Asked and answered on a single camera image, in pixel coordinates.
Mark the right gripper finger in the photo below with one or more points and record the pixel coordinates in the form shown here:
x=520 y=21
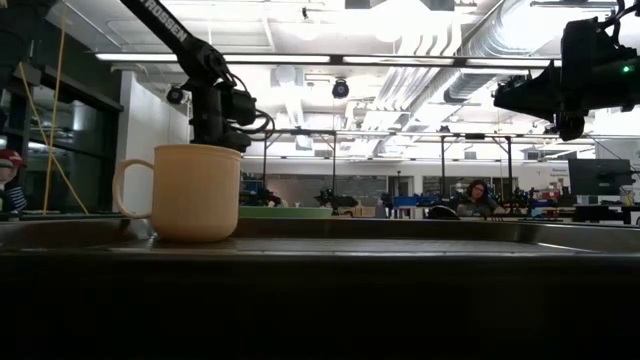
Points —
x=546 y=94
x=512 y=95

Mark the beige plastic mug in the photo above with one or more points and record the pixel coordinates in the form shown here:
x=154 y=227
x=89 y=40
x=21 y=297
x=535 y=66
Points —
x=195 y=195

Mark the green plate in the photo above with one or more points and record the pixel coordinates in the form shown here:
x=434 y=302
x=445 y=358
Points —
x=285 y=212

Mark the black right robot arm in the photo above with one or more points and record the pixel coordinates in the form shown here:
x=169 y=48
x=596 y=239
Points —
x=631 y=90

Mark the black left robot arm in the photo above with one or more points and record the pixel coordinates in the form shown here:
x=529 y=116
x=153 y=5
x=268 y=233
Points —
x=170 y=30

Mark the silver metal tray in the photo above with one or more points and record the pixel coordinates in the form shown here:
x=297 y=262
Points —
x=375 y=245

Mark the black computer monitor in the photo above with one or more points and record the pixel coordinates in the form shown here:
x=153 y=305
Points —
x=600 y=176

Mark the person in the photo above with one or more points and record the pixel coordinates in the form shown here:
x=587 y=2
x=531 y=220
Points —
x=477 y=200
x=12 y=200

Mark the small yellow container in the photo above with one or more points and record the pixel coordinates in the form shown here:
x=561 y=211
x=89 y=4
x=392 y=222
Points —
x=626 y=196

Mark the dark glass partition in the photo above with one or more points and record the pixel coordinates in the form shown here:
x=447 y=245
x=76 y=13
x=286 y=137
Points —
x=90 y=150

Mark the black desk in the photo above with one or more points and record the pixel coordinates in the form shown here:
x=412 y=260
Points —
x=600 y=210

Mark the black chair back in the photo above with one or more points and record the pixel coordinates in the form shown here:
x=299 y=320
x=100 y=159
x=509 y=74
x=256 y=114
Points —
x=442 y=213

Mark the blue storage bin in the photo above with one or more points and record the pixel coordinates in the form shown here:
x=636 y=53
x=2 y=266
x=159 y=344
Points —
x=415 y=201

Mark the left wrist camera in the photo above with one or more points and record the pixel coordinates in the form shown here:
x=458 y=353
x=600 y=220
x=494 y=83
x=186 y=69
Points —
x=240 y=107

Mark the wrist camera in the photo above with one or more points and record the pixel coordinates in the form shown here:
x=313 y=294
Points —
x=590 y=42
x=240 y=107

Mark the black dome ceiling camera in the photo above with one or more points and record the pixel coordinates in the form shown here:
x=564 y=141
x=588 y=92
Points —
x=175 y=95
x=340 y=89

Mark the silver ventilation duct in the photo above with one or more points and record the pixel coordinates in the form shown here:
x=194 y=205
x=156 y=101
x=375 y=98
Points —
x=480 y=75

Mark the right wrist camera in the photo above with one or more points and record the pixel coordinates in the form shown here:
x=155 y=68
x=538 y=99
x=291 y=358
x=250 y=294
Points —
x=590 y=42

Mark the white wall sign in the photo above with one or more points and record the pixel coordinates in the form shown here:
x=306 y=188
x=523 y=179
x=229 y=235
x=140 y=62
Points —
x=559 y=172

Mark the black metal workstation frame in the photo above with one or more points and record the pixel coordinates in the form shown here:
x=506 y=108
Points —
x=442 y=150

